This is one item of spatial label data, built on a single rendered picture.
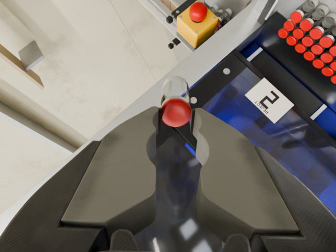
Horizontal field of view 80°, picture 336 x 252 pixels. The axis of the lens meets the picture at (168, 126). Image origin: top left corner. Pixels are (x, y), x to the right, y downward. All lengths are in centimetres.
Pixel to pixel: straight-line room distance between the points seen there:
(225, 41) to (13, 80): 279
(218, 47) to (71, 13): 254
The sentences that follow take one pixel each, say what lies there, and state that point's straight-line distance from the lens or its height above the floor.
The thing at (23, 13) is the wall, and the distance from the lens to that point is 287.
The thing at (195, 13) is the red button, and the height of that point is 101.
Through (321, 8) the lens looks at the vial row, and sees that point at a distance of 49.
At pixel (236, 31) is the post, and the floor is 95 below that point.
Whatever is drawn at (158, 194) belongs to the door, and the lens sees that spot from 44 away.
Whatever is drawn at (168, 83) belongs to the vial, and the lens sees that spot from 16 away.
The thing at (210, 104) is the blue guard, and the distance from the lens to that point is 45.
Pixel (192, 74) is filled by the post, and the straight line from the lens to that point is 47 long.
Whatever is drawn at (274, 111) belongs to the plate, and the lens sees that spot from 48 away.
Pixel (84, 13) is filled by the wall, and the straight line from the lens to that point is 297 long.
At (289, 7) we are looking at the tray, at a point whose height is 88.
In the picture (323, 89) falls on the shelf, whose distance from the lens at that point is 61.
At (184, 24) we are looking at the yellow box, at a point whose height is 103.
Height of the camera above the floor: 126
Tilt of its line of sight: 6 degrees down
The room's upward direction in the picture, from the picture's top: 131 degrees counter-clockwise
